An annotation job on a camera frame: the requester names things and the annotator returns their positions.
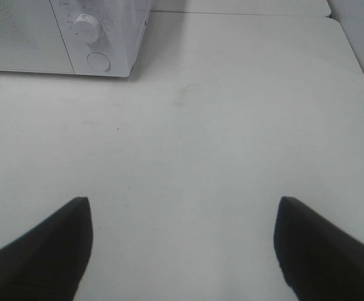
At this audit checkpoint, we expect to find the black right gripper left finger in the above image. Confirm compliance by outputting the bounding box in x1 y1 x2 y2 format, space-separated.
0 197 93 300

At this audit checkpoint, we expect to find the white timer knob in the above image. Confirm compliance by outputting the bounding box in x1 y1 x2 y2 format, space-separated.
72 14 102 44

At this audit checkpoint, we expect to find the round white door button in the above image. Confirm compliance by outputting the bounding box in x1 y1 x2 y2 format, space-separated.
87 52 110 71

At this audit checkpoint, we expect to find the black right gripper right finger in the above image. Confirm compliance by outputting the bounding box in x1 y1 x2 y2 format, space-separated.
274 196 364 300

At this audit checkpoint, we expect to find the white microwave door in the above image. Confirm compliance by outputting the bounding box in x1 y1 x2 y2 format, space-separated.
0 1 73 74

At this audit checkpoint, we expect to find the white microwave oven body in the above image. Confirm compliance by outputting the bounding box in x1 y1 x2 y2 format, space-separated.
49 1 151 77

